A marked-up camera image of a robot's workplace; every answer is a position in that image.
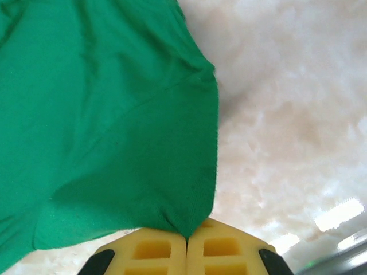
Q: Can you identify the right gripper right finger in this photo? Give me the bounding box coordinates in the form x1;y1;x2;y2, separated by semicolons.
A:
186;217;296;275

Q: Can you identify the green t-shirt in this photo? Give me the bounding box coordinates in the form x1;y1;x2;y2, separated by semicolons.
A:
0;0;220;266

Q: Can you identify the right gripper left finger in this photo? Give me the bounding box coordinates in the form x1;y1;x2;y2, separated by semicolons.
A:
77;227;188;275

